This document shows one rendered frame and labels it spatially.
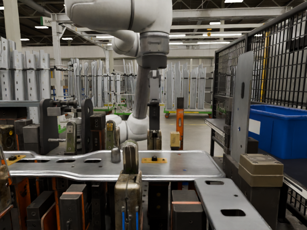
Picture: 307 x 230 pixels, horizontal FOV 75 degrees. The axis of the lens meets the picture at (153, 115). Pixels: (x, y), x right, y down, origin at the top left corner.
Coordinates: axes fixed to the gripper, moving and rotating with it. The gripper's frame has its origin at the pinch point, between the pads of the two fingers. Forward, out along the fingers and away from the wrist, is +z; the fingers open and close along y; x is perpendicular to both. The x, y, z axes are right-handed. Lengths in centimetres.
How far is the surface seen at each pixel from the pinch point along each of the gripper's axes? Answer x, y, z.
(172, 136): 6.8, -10.8, 7.7
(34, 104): -54, -27, -3
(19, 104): -61, -27, -3
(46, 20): -530, -964, -324
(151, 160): -0.8, 0.8, 12.7
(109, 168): -13.3, 5.9, 13.1
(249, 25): 339, -689, -220
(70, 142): -32.7, -12.0, 10.6
